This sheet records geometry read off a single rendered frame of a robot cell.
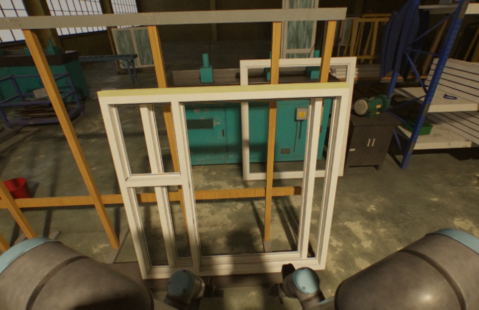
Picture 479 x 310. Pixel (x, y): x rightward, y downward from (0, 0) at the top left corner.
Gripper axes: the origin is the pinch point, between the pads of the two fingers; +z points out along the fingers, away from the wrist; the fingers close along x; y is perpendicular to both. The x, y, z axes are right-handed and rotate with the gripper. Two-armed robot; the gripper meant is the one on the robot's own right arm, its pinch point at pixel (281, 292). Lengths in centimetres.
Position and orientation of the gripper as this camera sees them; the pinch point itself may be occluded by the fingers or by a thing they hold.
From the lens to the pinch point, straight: 131.9
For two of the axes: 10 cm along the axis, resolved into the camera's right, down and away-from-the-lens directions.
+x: 9.8, 0.0, 1.9
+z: -1.5, 6.0, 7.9
